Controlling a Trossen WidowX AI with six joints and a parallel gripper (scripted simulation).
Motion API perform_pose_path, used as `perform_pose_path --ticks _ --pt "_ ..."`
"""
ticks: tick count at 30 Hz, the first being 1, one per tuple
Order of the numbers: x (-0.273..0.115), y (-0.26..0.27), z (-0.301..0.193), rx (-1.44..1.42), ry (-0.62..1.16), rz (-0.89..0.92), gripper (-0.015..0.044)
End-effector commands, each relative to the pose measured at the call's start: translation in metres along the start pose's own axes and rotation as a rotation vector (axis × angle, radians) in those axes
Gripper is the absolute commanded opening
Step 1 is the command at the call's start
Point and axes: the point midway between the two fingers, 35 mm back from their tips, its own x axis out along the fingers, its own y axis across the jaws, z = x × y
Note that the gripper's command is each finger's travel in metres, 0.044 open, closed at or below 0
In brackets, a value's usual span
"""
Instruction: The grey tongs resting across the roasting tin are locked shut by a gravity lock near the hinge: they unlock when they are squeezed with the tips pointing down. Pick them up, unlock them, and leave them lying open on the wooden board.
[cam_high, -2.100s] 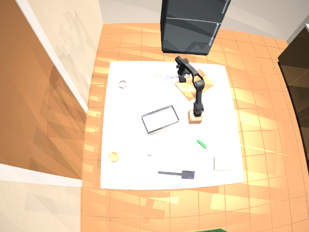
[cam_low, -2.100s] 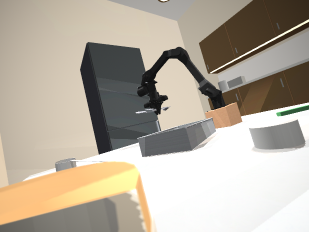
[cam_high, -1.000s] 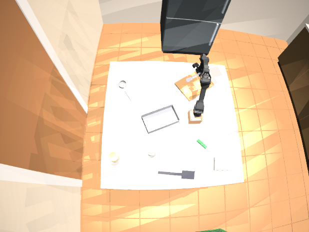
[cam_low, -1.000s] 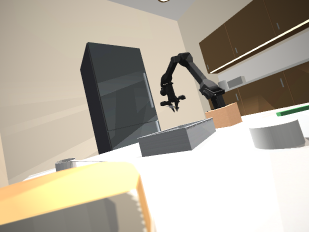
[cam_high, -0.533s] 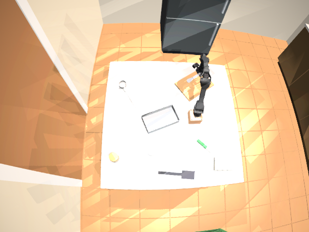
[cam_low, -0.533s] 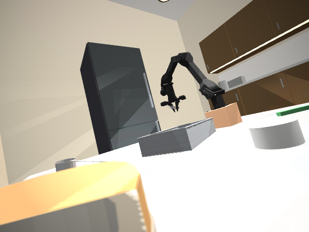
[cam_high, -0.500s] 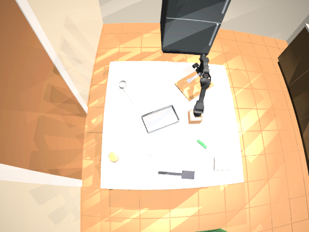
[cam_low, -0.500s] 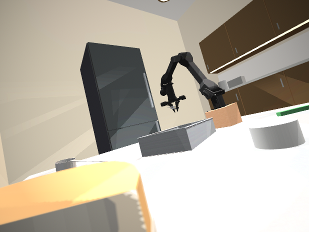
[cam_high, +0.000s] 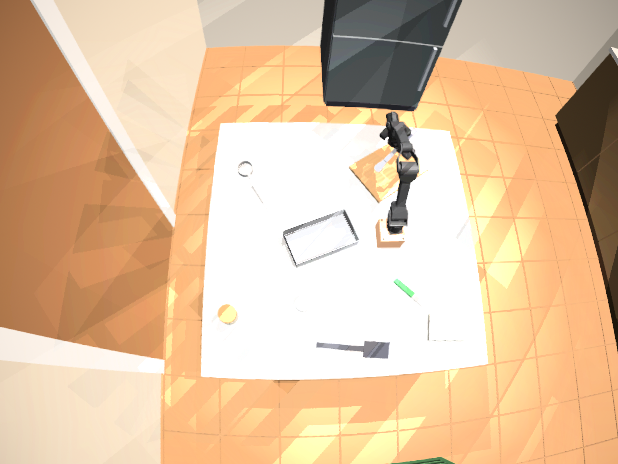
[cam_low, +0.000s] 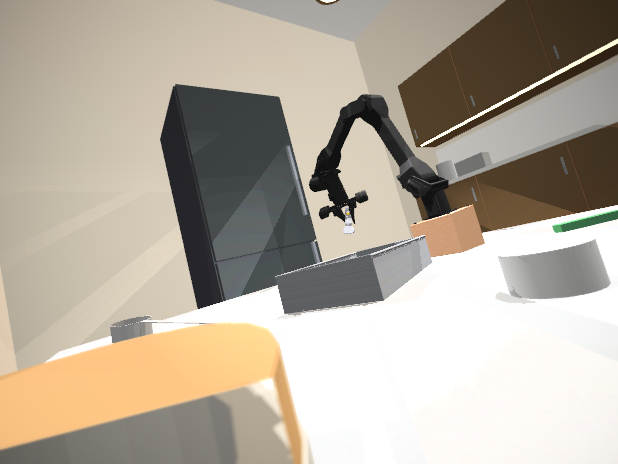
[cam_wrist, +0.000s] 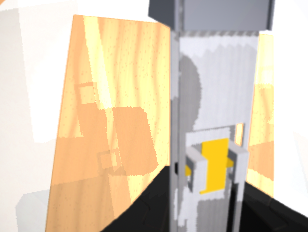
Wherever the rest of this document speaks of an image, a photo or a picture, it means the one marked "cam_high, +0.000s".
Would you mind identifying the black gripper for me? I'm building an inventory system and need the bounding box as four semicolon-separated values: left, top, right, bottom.
380;127;412;161

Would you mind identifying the grey spatula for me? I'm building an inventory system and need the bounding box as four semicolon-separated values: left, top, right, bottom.
316;340;390;359

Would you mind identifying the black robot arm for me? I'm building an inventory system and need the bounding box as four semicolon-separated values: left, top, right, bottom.
385;111;420;235

